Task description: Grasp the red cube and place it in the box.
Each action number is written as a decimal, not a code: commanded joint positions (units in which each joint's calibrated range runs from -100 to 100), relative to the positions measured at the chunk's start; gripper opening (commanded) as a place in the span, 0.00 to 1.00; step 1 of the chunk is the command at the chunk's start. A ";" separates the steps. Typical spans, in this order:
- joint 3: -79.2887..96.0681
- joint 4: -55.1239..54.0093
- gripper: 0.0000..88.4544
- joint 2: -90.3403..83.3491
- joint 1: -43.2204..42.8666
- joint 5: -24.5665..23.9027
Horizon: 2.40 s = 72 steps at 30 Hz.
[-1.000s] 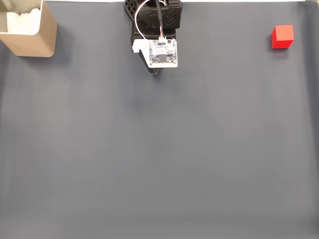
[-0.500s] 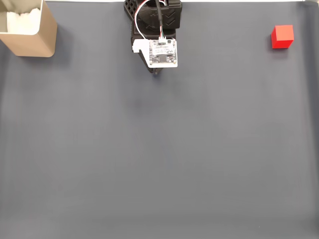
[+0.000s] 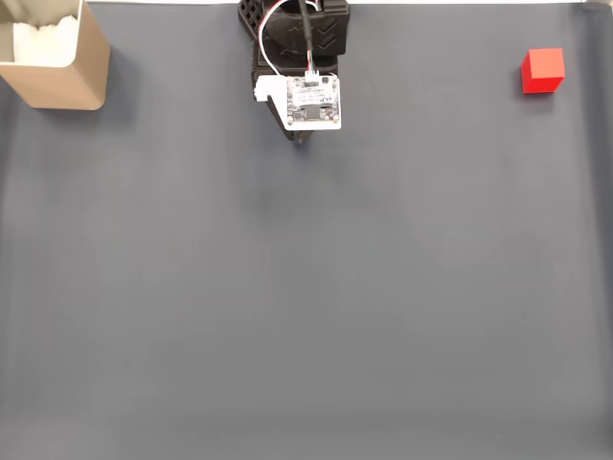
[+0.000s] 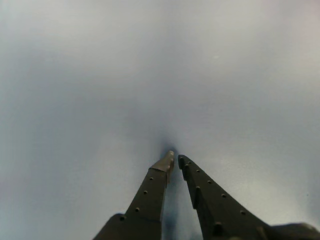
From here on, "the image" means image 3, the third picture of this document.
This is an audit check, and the red cube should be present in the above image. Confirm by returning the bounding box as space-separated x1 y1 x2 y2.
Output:
520 47 567 95

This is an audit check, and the dark grey-blue table mat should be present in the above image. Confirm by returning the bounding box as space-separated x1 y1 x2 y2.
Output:
0 2 613 460

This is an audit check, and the white and red motor cable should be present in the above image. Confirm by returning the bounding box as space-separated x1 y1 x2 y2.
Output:
258 0 323 77

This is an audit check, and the beige rounded box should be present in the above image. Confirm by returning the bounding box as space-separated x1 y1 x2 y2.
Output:
0 0 112 112

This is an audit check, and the white crumpled tissue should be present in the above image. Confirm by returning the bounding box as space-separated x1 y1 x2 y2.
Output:
12 13 80 68

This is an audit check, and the black camera cable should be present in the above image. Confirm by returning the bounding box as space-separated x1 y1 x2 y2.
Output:
296 0 320 72

